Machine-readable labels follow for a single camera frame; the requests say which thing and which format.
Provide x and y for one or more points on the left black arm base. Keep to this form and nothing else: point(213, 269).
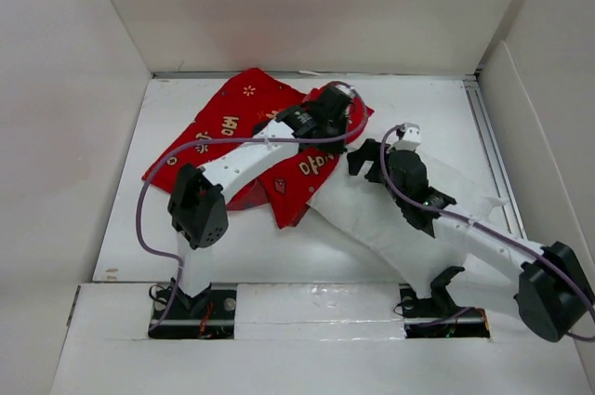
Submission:
point(208, 316)

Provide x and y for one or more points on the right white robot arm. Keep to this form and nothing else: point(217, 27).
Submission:
point(550, 291)

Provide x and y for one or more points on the white taped foam block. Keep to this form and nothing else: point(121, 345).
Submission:
point(326, 312)

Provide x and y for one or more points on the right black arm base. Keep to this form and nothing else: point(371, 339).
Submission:
point(439, 317)

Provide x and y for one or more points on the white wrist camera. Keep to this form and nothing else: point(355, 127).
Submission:
point(346, 89)
point(408, 137)

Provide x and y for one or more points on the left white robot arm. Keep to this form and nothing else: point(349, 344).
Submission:
point(198, 202)

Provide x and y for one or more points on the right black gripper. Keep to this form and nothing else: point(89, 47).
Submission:
point(369, 151)

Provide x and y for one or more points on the aluminium rail right side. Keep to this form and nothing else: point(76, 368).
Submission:
point(498, 171)

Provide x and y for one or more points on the red cartoon print pillowcase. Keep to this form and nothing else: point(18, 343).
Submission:
point(238, 110)

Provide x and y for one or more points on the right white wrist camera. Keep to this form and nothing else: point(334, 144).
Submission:
point(408, 137)

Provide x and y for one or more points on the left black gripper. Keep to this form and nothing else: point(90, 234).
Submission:
point(337, 148)

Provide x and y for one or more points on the white pillow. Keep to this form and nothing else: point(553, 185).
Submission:
point(365, 212)

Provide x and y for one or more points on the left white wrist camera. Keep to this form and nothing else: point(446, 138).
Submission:
point(346, 89)

